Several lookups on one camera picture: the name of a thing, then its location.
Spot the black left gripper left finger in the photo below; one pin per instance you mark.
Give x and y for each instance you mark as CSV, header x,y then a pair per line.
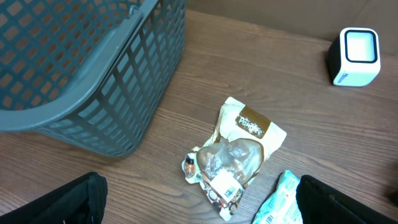
x,y
82,200

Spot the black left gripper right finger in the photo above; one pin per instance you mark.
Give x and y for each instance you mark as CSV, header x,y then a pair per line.
x,y
321,204

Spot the white green snack package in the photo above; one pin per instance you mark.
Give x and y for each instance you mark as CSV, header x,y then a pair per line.
x,y
281,207

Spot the brown labelled food package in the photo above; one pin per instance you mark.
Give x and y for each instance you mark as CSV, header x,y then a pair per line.
x,y
231,158

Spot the white barcode scanner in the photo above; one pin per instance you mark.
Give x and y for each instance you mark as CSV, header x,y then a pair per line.
x,y
354,57

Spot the grey plastic mesh basket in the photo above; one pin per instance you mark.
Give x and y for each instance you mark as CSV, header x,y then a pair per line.
x,y
88,72

